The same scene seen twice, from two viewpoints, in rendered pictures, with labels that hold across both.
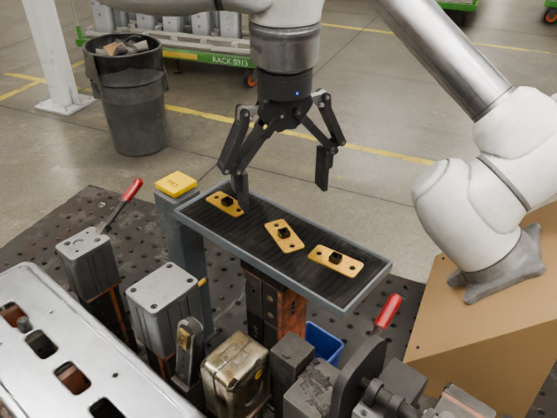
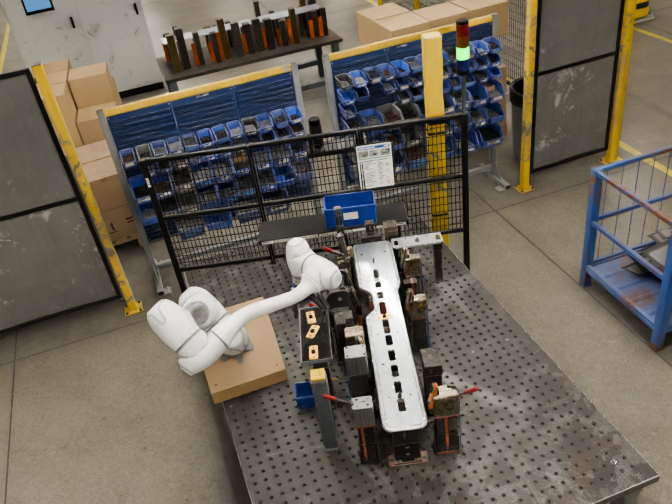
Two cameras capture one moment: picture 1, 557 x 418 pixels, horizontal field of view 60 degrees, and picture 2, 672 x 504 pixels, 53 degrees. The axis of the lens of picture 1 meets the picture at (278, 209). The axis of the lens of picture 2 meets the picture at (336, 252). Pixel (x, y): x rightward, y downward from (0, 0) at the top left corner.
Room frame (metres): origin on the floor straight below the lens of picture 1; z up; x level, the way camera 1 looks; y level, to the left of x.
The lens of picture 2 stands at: (1.98, 1.90, 3.21)
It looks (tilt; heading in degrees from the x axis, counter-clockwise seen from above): 35 degrees down; 231
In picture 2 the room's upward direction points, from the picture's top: 9 degrees counter-clockwise
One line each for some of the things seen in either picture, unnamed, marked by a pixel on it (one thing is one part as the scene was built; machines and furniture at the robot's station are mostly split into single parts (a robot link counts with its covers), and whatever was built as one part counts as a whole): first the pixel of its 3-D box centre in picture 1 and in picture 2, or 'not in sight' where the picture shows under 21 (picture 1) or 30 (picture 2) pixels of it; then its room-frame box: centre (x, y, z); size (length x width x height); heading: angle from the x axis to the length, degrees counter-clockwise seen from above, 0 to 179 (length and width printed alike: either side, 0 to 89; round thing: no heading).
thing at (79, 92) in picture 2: not in sight; (84, 121); (-0.55, -5.06, 0.52); 1.20 x 0.80 x 1.05; 62
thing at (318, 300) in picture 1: (275, 237); (315, 333); (0.62, 0.00, 1.16); 0.37 x 0.14 x 0.02; 50
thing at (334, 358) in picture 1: (312, 357); (305, 395); (0.69, -0.08, 0.74); 0.11 x 0.10 x 0.09; 50
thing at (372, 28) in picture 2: not in sight; (432, 75); (-3.01, -2.28, 0.68); 1.20 x 0.80 x 1.35; 157
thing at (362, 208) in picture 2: not in sight; (350, 209); (-0.30, -0.69, 1.10); 0.30 x 0.17 x 0.13; 138
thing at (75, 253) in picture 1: (102, 303); (365, 430); (0.73, 0.39, 0.88); 0.11 x 0.10 x 0.36; 140
